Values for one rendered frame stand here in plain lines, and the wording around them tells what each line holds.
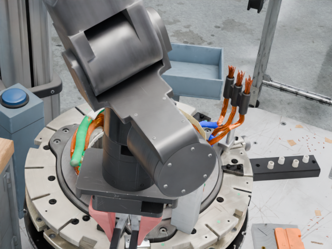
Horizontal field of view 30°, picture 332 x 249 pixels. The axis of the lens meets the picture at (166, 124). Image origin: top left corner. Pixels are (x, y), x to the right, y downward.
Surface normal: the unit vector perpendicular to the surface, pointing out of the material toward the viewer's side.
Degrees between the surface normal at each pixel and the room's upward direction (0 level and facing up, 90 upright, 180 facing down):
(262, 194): 0
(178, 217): 90
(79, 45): 71
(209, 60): 90
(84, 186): 4
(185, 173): 87
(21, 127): 90
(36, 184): 0
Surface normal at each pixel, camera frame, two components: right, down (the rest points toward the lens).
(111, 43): 0.16, -0.11
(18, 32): 0.50, 0.59
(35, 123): 0.73, 0.49
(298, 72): 0.08, -0.76
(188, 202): -0.39, 0.57
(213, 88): -0.07, 0.64
